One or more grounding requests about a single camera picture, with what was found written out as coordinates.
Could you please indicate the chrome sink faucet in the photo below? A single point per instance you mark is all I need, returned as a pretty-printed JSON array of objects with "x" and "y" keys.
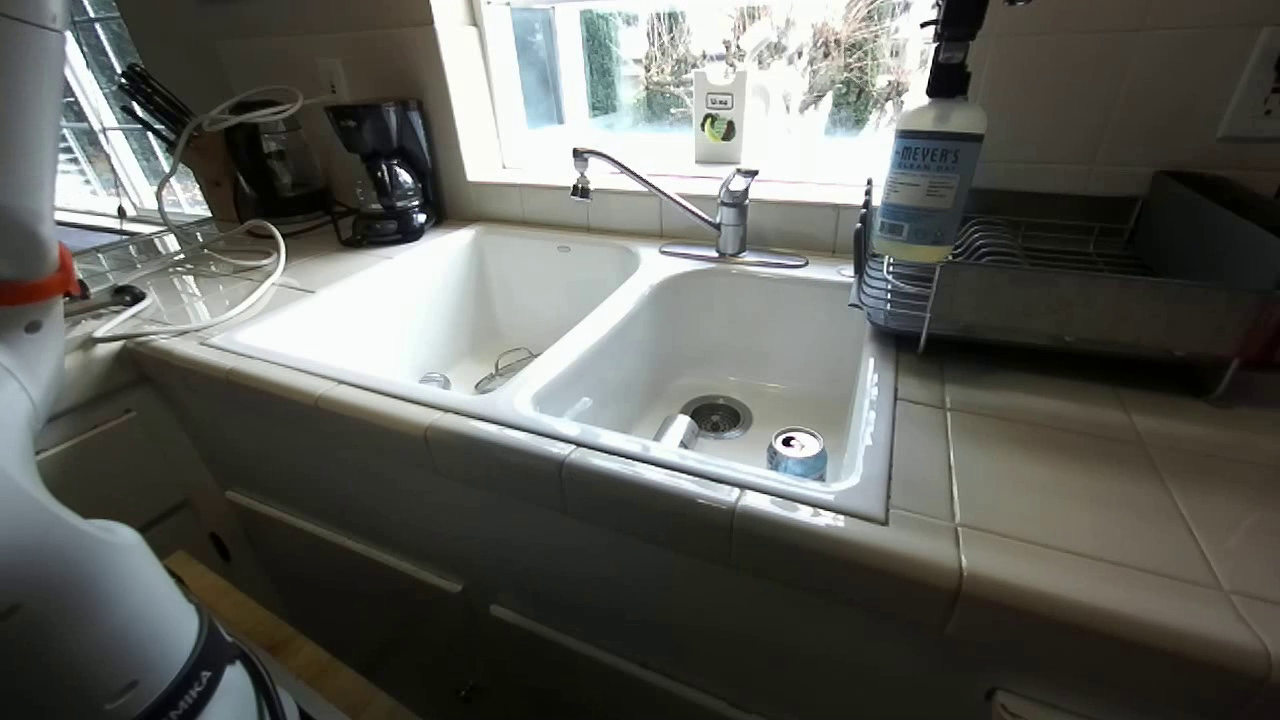
[{"x": 727, "y": 212}]

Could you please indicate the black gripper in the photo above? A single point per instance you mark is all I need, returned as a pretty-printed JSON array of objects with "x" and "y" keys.
[{"x": 960, "y": 16}]

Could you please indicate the black coffee maker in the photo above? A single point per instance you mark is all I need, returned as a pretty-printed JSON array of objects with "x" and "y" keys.
[{"x": 384, "y": 175}]

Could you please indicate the white carton green print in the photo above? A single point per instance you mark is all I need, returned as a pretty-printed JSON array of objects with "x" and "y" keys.
[{"x": 723, "y": 120}]

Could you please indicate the small white bottle blue label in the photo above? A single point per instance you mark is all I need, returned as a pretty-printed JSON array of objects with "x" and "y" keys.
[{"x": 924, "y": 180}]

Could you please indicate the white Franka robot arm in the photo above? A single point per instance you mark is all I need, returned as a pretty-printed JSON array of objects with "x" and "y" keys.
[{"x": 65, "y": 575}]

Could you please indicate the wooden board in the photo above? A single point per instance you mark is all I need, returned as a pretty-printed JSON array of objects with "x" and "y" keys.
[{"x": 295, "y": 647}]

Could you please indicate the side window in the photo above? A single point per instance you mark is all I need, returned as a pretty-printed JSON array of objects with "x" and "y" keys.
[{"x": 115, "y": 145}]

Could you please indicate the white double basin sink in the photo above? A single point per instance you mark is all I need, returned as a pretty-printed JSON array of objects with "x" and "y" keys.
[{"x": 452, "y": 302}]

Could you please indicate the cabinet under counter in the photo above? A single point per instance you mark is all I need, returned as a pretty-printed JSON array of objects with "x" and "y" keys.
[{"x": 602, "y": 586}]

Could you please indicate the dish drying rack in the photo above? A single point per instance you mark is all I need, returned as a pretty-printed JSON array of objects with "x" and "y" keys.
[{"x": 1104, "y": 302}]

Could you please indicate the metal drain strainer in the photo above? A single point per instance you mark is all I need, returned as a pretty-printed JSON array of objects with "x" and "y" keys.
[{"x": 718, "y": 412}]

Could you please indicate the kitchen window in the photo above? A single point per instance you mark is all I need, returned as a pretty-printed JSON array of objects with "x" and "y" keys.
[{"x": 602, "y": 81}]

